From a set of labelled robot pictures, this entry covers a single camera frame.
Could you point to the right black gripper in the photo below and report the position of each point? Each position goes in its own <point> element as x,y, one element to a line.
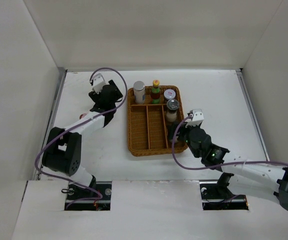
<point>182,131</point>

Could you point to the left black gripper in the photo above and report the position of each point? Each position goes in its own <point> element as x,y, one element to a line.
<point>96,97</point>

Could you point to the salt shaker silver cap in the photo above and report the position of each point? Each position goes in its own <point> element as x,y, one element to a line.
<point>172,106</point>

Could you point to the pink cap spice jar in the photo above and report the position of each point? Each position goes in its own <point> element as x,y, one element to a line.
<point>82,115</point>

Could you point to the jar with red white lid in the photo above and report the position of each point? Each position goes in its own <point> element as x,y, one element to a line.
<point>169,94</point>

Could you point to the white jar silver lid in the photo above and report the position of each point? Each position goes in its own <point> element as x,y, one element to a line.
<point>139,90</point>

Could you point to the red sauce bottle green label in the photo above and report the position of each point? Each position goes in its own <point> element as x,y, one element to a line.
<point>155,92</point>

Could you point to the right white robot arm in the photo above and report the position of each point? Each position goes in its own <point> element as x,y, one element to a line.
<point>239,176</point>

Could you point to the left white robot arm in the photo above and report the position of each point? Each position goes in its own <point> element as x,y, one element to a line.
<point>65,153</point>

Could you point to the brown wicker divided tray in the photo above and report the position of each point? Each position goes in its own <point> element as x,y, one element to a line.
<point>147,127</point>

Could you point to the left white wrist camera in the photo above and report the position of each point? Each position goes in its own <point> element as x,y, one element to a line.
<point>97,82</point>

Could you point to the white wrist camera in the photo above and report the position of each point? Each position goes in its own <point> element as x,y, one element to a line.
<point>97,82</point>
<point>196,118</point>

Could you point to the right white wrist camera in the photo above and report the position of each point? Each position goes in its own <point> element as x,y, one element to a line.
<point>196,118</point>

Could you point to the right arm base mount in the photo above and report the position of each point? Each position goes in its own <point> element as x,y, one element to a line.
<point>216,196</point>

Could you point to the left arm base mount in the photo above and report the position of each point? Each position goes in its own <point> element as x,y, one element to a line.
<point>81,199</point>

